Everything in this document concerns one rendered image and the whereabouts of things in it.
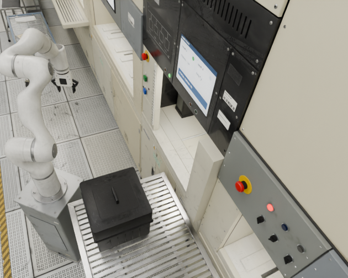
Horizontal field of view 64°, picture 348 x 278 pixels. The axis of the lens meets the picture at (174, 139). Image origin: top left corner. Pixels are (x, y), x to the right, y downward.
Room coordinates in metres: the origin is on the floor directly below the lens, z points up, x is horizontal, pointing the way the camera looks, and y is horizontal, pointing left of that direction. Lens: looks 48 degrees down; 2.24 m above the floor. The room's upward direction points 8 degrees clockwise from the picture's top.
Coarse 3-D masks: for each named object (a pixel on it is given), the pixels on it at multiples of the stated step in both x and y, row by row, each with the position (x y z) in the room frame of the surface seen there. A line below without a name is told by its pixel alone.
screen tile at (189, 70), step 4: (184, 48) 1.04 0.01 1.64; (184, 52) 1.03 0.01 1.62; (188, 52) 1.01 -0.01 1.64; (180, 56) 1.06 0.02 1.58; (188, 56) 1.00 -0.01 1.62; (180, 60) 1.06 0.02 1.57; (188, 60) 1.00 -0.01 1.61; (180, 64) 1.05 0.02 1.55; (184, 64) 1.02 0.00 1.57; (192, 64) 0.97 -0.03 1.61; (184, 68) 1.02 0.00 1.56; (188, 68) 0.99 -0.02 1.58; (192, 68) 0.97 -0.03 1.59; (188, 72) 0.99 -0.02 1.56; (192, 72) 0.96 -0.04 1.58; (188, 76) 0.98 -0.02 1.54; (192, 76) 0.96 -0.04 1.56
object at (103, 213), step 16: (112, 176) 0.78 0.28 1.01; (128, 176) 0.80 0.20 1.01; (96, 192) 0.68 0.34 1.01; (112, 192) 0.69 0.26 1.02; (128, 192) 0.71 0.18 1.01; (144, 192) 0.72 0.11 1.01; (96, 208) 0.60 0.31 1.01; (112, 208) 0.61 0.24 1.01; (128, 208) 0.62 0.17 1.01; (144, 208) 0.63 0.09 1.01; (96, 224) 0.52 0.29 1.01; (112, 224) 0.53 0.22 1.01; (128, 224) 0.56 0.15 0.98; (144, 224) 0.60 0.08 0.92; (96, 240) 0.48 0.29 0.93
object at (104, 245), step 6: (138, 228) 0.59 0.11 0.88; (144, 228) 0.61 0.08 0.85; (120, 234) 0.54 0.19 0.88; (126, 234) 0.56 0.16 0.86; (132, 234) 0.57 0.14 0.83; (138, 234) 0.59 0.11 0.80; (144, 234) 0.61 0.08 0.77; (108, 240) 0.51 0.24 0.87; (114, 240) 0.52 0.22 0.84; (120, 240) 0.54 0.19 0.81; (126, 240) 0.56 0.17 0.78; (102, 246) 0.49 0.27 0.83; (108, 246) 0.51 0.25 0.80; (114, 246) 0.52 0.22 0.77
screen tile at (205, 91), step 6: (198, 66) 0.94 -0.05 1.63; (198, 72) 0.93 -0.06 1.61; (204, 72) 0.90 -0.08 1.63; (198, 78) 0.92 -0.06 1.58; (204, 78) 0.89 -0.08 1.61; (198, 84) 0.92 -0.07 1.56; (210, 84) 0.85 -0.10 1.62; (204, 90) 0.87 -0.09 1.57; (210, 90) 0.84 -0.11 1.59; (204, 96) 0.87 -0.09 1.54
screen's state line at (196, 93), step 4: (180, 72) 1.05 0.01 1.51; (180, 76) 1.04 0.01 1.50; (184, 76) 1.01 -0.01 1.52; (184, 80) 1.01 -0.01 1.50; (188, 80) 0.98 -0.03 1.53; (188, 84) 0.98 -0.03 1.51; (192, 84) 0.95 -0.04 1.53; (192, 88) 0.95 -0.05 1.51; (192, 92) 0.94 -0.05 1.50; (196, 92) 0.92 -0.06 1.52; (196, 96) 0.91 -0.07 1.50; (200, 96) 0.89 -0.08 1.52; (200, 100) 0.89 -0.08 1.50; (204, 100) 0.86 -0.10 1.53; (204, 104) 0.86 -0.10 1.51; (204, 108) 0.85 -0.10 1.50
